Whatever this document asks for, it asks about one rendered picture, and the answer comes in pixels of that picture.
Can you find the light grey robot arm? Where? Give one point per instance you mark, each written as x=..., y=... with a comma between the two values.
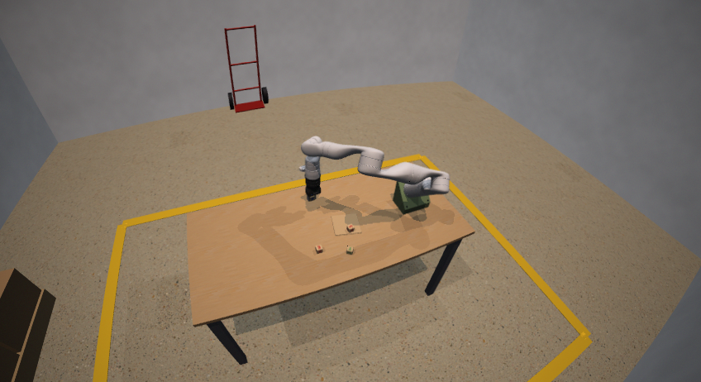
x=416, y=178

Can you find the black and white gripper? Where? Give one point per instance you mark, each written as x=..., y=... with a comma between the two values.
x=313, y=180

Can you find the beige flat mat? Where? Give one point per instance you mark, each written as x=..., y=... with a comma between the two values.
x=340, y=223

